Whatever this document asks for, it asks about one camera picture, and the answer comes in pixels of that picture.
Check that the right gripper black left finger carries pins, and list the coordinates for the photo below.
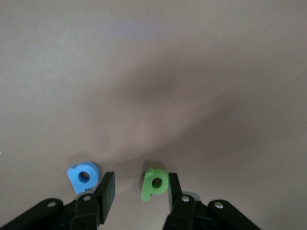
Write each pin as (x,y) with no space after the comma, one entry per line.
(84,213)

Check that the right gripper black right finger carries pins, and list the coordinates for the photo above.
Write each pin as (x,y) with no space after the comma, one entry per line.
(187,215)

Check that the green foam letter d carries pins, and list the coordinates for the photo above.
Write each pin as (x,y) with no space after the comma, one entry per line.
(146,189)

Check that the blue foam letter p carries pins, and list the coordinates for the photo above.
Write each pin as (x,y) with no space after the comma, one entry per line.
(73,176)

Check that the brown paper table cover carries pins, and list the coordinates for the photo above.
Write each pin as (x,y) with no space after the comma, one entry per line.
(153,72)

